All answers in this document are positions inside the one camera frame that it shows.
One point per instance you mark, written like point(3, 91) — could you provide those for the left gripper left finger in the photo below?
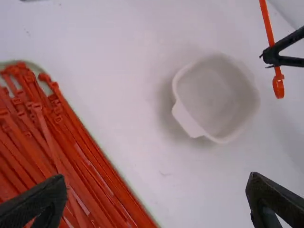
point(35, 197)

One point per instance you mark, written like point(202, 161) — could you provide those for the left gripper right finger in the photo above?
point(266, 192)

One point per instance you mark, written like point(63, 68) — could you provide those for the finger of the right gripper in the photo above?
point(292, 61)
point(292, 36)

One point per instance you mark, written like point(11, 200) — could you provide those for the white dish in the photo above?
point(213, 102)

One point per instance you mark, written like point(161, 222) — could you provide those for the pale tray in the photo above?
point(39, 69)

